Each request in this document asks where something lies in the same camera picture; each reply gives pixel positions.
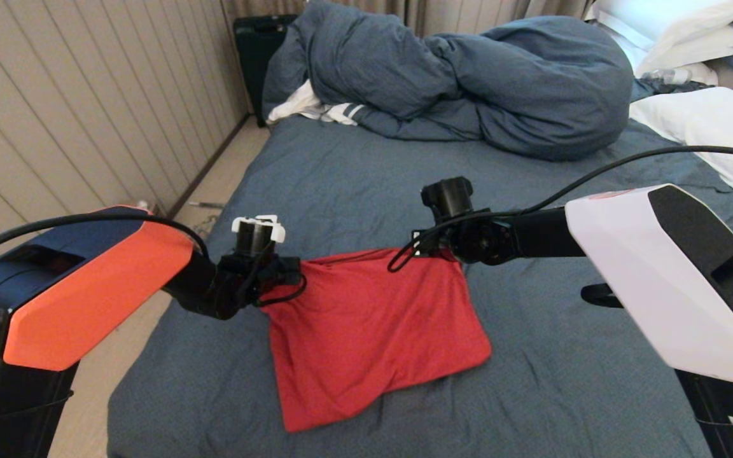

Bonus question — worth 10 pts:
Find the red T-shirt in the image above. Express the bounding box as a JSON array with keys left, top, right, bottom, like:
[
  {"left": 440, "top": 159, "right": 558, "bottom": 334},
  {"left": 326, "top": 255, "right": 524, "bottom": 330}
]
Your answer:
[{"left": 268, "top": 247, "right": 493, "bottom": 433}]

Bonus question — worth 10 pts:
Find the white striped garment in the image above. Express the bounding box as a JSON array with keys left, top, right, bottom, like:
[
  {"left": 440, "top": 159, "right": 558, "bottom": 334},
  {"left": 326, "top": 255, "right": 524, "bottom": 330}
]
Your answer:
[{"left": 267, "top": 80, "right": 365, "bottom": 127}]

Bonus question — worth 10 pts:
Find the crumpled blue-grey duvet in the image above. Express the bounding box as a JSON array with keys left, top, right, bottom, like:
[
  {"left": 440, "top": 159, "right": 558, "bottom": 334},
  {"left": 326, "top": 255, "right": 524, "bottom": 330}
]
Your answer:
[{"left": 263, "top": 0, "right": 633, "bottom": 162}]

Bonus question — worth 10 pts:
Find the blue-grey bed sheet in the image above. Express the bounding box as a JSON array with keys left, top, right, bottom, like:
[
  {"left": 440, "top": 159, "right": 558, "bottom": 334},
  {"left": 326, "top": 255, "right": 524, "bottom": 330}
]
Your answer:
[{"left": 107, "top": 114, "right": 733, "bottom": 458}]

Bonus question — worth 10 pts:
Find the black suitcase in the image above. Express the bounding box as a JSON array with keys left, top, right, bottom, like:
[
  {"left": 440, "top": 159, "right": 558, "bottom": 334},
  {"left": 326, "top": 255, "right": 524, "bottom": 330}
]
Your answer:
[{"left": 233, "top": 15, "right": 299, "bottom": 128}]

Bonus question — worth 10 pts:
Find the clear plastic bottle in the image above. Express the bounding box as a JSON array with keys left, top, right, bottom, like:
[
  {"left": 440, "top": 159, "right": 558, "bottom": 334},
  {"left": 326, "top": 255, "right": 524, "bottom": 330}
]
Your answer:
[{"left": 640, "top": 69, "right": 692, "bottom": 87}]

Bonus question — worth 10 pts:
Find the large white pillow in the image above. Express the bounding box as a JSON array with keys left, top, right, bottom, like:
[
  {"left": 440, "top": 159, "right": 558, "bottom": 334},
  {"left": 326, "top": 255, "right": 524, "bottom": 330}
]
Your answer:
[{"left": 629, "top": 87, "right": 733, "bottom": 216}]

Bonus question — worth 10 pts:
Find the black hanging strap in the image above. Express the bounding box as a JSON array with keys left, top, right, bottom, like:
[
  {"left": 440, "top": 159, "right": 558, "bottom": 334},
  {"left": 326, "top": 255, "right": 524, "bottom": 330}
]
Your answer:
[{"left": 581, "top": 283, "right": 625, "bottom": 309}]

